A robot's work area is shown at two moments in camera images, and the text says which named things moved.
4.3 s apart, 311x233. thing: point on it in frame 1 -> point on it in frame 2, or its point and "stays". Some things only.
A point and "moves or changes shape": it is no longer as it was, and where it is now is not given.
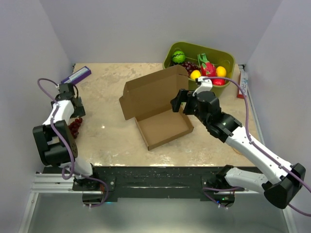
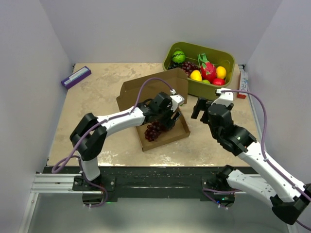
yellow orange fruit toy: [221, 72] stays
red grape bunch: [74, 126] moves or changes shape
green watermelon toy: [179, 57] stays
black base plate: [155, 183] stays
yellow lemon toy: [195, 74] stays
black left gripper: [79, 112] -> [169, 123]
